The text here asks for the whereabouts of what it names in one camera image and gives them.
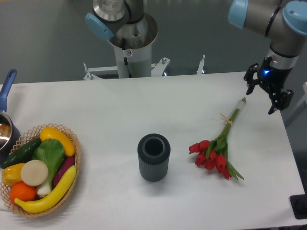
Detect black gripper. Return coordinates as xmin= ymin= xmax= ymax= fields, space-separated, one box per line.
xmin=243 ymin=55 xmax=294 ymax=115

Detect red tulip bouquet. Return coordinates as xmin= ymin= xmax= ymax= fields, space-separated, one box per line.
xmin=189 ymin=97 xmax=247 ymax=180

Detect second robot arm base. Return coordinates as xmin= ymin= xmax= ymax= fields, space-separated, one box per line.
xmin=85 ymin=0 xmax=158 ymax=78

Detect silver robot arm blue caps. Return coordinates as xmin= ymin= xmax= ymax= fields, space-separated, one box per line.
xmin=228 ymin=0 xmax=307 ymax=114

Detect white object at right edge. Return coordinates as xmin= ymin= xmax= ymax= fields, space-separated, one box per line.
xmin=303 ymin=82 xmax=307 ymax=101

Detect black device at table edge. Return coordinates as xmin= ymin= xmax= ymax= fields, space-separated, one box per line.
xmin=289 ymin=194 xmax=307 ymax=219

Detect dark grey ribbed vase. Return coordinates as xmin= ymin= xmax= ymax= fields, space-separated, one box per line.
xmin=137 ymin=133 xmax=171 ymax=182

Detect purple sweet potato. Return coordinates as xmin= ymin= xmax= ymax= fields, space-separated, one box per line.
xmin=52 ymin=156 xmax=75 ymax=188

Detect yellow squash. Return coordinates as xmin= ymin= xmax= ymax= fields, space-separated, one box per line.
xmin=39 ymin=127 xmax=76 ymax=157

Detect green leafy bok choy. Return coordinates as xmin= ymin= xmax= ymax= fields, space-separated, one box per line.
xmin=32 ymin=139 xmax=65 ymax=198

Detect woven wicker basket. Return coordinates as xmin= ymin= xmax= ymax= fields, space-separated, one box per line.
xmin=0 ymin=123 xmax=81 ymax=218

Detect beige round disc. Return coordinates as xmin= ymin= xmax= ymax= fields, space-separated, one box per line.
xmin=21 ymin=160 xmax=48 ymax=186

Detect green cucumber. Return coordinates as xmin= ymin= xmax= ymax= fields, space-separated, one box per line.
xmin=0 ymin=138 xmax=42 ymax=169

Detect yellow banana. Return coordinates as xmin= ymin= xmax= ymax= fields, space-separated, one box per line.
xmin=14 ymin=165 xmax=77 ymax=214

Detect orange fruit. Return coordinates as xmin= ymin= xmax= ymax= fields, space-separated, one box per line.
xmin=10 ymin=182 xmax=36 ymax=203

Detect yellow bell pepper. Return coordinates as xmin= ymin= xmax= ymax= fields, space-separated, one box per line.
xmin=1 ymin=163 xmax=25 ymax=186

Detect white metal mounting frame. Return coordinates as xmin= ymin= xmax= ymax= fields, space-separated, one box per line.
xmin=83 ymin=54 xmax=206 ymax=81

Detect blue handled saucepan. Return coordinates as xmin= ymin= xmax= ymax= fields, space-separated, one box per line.
xmin=0 ymin=69 xmax=20 ymax=163

